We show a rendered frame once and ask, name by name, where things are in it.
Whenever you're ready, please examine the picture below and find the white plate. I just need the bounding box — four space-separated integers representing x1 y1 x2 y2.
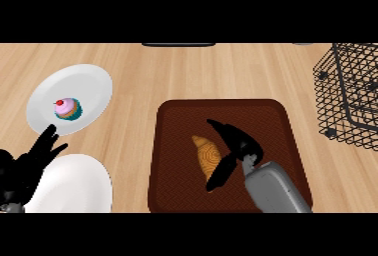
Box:
26 63 114 137

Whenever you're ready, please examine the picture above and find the pink frosted cupcake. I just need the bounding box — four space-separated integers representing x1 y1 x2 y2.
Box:
52 97 85 122

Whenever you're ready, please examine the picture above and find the black wire tiered basket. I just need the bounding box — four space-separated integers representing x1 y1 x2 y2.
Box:
312 43 378 152

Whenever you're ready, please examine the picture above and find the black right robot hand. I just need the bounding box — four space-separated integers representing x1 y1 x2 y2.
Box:
204 118 266 193

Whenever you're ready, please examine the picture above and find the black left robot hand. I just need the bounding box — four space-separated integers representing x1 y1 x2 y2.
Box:
0 123 70 207

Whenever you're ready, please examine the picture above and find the golden croissant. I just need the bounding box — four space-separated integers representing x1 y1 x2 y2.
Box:
191 134 225 193

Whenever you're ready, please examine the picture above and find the dark flat appliance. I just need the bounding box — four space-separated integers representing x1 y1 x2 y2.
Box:
141 42 218 48

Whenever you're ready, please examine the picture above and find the dark brown tray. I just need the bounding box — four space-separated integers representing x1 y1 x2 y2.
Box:
147 98 315 214

